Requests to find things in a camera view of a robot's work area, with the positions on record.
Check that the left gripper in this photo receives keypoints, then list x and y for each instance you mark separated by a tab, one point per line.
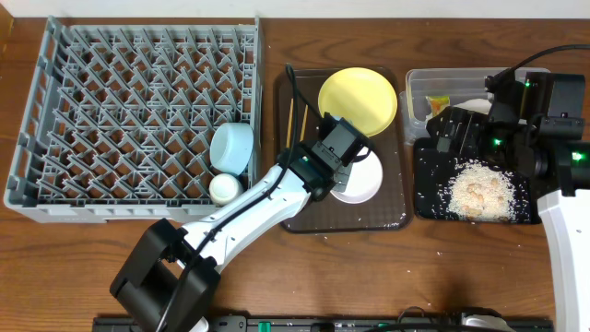
344	176

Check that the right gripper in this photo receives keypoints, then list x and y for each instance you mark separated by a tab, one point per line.
472	123

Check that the white pink bowl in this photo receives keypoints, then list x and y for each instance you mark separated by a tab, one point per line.
365	181

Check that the white paper napkin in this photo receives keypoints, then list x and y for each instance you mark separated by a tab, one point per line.
475	105

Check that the yellow green snack wrapper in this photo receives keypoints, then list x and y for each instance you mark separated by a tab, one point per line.
437	104

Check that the yellow plate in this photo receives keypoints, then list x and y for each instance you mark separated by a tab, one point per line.
363	97

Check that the blue bowl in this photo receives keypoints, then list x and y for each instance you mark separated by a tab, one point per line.
231	148

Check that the small white cup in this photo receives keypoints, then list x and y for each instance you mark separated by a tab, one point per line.
224	188

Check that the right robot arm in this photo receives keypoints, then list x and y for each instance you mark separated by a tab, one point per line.
549	151

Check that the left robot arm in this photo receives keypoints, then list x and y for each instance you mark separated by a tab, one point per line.
168	281

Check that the black waste tray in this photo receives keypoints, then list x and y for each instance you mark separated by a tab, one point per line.
432	169

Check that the rice and peanut waste pile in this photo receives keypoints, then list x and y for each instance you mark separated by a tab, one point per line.
479	193

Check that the clear plastic bin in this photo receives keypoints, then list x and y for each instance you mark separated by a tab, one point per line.
458	84

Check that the brown serving tray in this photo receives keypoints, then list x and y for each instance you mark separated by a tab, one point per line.
390	209

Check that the grey dish rack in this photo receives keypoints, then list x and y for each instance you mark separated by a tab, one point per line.
119	119

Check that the black rail at table edge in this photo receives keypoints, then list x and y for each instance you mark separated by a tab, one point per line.
483	317

